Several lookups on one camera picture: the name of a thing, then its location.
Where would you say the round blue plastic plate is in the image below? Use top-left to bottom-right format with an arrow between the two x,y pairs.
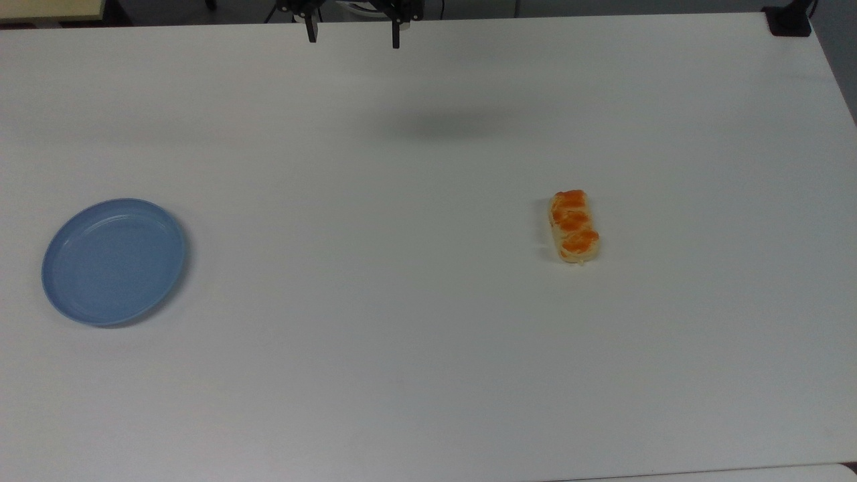
42,197 -> 188,328

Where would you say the beige wooden furniture board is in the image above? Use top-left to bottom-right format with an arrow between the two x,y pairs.
0,0 -> 106,23

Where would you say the black table clamp mount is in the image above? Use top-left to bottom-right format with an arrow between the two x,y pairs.
762,0 -> 819,37

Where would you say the orange glazed bread loaf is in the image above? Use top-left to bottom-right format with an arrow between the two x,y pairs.
550,189 -> 601,265

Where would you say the black Franka gripper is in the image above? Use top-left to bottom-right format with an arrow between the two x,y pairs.
276,0 -> 424,50

